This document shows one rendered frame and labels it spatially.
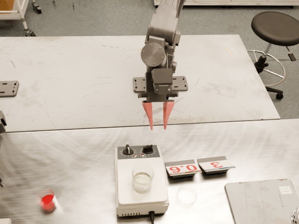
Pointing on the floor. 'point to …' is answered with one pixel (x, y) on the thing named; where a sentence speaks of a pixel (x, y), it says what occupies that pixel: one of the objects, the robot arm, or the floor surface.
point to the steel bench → (103, 218)
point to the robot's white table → (125, 82)
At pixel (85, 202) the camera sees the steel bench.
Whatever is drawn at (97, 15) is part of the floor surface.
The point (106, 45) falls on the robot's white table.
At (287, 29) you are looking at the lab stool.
